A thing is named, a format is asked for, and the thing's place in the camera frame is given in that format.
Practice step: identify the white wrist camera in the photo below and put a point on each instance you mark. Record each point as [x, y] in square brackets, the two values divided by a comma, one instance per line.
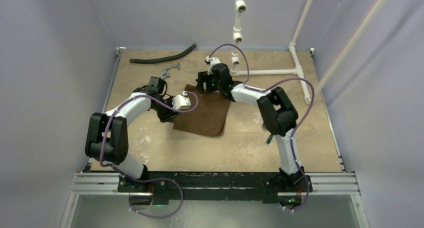
[211, 61]
[181, 101]

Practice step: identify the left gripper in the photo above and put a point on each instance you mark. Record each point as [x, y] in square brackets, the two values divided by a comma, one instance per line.
[170, 115]

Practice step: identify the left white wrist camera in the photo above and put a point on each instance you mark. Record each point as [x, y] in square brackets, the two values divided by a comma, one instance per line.
[181, 101]

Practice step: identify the brown cloth napkin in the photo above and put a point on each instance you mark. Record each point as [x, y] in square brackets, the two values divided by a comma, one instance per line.
[208, 118]

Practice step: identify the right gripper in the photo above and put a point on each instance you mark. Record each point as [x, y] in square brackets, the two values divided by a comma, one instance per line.
[202, 81]

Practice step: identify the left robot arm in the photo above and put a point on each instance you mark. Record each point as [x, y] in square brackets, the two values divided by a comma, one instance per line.
[107, 139]

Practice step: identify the aluminium frame rail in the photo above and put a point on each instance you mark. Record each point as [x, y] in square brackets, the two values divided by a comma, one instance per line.
[241, 147]

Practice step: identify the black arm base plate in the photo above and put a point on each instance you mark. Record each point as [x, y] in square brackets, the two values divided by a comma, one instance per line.
[265, 187]

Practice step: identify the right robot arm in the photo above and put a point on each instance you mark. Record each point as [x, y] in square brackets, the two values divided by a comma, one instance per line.
[276, 109]

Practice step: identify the red handled adjustable wrench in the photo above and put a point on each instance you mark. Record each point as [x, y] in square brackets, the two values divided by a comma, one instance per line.
[165, 72]

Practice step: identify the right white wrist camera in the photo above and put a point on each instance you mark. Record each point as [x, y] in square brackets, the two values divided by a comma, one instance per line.
[211, 61]

